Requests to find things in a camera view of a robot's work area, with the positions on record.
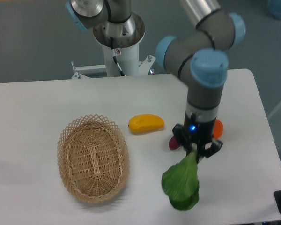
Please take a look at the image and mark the purple sweet potato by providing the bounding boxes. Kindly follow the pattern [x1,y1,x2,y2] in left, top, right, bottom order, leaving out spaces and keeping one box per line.
[168,136,180,150]

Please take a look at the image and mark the orange tangerine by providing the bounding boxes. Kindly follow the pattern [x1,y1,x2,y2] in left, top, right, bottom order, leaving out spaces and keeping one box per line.
[213,119,223,139]

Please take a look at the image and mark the green leafy vegetable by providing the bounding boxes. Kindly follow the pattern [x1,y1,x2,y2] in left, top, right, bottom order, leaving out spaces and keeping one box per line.
[161,152,200,211]

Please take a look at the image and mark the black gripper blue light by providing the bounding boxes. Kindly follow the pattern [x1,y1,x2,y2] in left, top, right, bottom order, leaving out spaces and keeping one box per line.
[172,114,223,159]

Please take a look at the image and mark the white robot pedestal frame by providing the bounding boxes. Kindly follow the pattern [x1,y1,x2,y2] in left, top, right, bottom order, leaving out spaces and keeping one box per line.
[71,37,156,79]

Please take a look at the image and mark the woven wicker basket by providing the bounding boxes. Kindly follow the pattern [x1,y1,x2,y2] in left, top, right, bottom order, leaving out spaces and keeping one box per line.
[57,114,130,203]

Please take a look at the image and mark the blue plastic bag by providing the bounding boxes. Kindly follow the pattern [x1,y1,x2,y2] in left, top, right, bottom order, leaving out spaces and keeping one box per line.
[267,0,281,20]

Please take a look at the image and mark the yellow mango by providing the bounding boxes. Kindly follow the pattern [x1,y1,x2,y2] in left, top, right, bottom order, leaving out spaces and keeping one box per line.
[128,114,164,134]

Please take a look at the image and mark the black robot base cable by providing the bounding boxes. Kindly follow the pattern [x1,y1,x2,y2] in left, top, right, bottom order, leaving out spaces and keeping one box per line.
[110,37,126,77]

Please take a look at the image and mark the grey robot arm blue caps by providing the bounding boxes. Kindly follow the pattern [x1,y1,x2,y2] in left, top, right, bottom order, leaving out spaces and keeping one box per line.
[65,0,246,159]

